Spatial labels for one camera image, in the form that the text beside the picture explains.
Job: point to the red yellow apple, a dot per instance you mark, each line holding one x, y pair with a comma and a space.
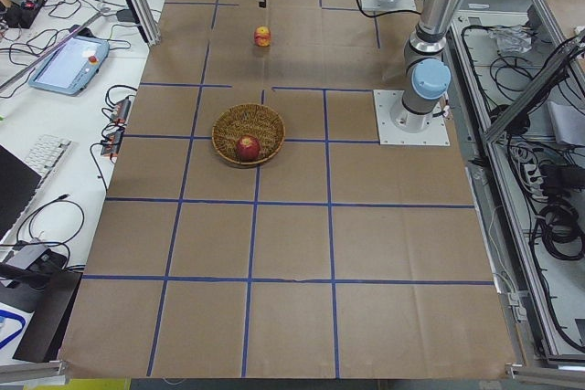
262, 36

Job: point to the woven wicker basket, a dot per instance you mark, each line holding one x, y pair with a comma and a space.
253, 119

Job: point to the dark red apple in basket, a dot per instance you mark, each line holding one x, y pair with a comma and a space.
248, 148

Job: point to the blue teach pendant tablet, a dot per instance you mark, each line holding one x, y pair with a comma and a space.
70, 69

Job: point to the white keyboard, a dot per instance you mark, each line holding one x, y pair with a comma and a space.
45, 156

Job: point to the black laptop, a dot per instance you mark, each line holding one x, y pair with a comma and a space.
19, 184

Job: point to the black box on desk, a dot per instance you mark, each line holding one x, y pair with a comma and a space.
45, 332

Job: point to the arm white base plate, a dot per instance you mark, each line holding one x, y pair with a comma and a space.
397, 127
379, 6

